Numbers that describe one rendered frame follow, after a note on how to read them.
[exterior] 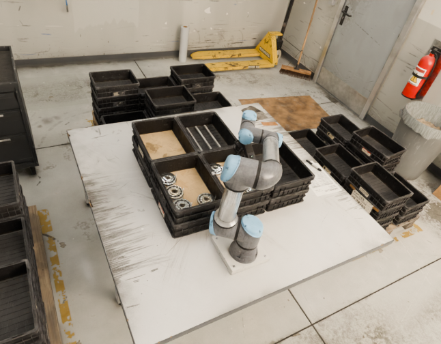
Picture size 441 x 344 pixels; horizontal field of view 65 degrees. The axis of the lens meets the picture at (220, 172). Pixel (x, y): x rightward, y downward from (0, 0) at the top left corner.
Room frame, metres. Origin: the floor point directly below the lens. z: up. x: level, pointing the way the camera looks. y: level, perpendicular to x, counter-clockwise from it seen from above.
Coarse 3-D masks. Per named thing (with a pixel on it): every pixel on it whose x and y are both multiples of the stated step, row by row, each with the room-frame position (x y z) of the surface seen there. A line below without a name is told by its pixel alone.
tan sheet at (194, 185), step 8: (192, 168) 1.59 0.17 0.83; (176, 176) 1.49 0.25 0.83; (184, 176) 1.51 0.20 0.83; (192, 176) 1.52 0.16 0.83; (176, 184) 1.42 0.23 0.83; (184, 184) 1.44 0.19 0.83; (192, 184) 1.45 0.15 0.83; (200, 184) 1.46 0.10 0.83; (184, 192) 1.37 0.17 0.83; (192, 192) 1.39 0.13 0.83; (200, 192) 1.40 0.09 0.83; (208, 192) 1.41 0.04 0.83; (192, 200) 1.33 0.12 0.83
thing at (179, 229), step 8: (152, 184) 1.42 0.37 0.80; (152, 192) 1.43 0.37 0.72; (160, 200) 1.30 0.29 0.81; (168, 216) 1.20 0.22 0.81; (168, 224) 1.22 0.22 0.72; (184, 224) 1.16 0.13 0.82; (192, 224) 1.19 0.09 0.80; (200, 224) 1.23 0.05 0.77; (208, 224) 1.26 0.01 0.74; (176, 232) 1.14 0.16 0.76; (184, 232) 1.18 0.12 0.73; (192, 232) 1.20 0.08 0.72
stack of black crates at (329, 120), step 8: (328, 120) 3.19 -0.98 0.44; (336, 120) 3.26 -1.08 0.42; (344, 120) 3.24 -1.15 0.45; (320, 128) 3.09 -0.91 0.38; (328, 128) 3.02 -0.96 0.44; (336, 128) 3.16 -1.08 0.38; (344, 128) 3.20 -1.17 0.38; (352, 128) 3.13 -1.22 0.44; (320, 136) 3.06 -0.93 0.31; (328, 136) 2.99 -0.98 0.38; (336, 136) 2.93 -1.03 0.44; (344, 136) 3.05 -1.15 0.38; (328, 144) 2.95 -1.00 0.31; (344, 144) 2.83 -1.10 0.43
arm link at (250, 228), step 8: (248, 216) 1.18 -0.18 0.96; (240, 224) 1.13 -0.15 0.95; (248, 224) 1.13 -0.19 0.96; (256, 224) 1.14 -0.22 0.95; (240, 232) 1.10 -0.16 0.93; (248, 232) 1.09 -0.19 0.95; (256, 232) 1.09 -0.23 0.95; (240, 240) 1.09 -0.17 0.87; (248, 240) 1.08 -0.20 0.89; (256, 240) 1.10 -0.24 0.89; (248, 248) 1.08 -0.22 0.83
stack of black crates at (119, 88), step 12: (96, 72) 2.91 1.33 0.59; (108, 72) 2.97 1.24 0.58; (120, 72) 3.04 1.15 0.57; (132, 72) 3.04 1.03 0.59; (96, 84) 2.87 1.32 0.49; (108, 84) 2.91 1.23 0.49; (120, 84) 2.96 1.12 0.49; (132, 84) 2.83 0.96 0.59; (96, 96) 2.67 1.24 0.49; (108, 96) 2.70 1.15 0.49; (120, 96) 2.76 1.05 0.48; (132, 96) 2.83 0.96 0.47; (96, 108) 2.68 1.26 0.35; (108, 108) 2.69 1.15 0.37; (120, 108) 2.76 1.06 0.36; (132, 108) 2.84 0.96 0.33; (96, 120) 2.75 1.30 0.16
